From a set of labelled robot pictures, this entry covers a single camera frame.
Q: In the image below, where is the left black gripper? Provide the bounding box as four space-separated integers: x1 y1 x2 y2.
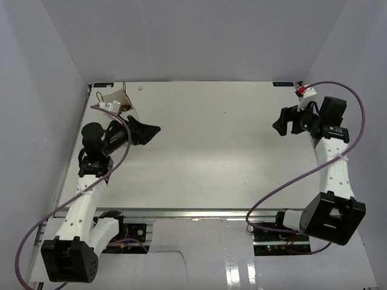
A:
102 114 160 156

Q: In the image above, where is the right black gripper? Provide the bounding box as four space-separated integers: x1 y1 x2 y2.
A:
273 100 322 137

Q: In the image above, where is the white coffee paper bag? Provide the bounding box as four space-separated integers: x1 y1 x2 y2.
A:
93 82 139 121

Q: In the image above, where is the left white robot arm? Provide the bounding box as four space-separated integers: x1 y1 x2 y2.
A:
41 116 161 283

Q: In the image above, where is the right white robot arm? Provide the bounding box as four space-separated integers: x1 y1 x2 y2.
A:
273 97 366 246

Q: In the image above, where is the blue label right corner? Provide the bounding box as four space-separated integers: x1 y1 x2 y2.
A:
272 82 294 87

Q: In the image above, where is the blue label corner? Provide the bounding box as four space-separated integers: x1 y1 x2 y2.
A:
93 82 114 88
272 82 294 87

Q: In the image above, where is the blue label left corner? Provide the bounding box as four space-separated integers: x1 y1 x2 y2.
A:
93 82 114 88

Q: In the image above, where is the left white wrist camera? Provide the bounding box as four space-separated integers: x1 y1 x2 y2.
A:
98 100 121 115

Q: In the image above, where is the aluminium table frame rail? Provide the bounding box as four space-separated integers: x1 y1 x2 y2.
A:
54 208 283 219

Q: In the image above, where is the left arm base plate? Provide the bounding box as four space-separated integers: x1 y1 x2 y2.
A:
103 224 149 254

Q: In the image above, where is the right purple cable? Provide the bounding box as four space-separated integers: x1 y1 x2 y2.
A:
245 80 366 255

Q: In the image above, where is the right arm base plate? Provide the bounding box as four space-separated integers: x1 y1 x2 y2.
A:
246 225 311 257

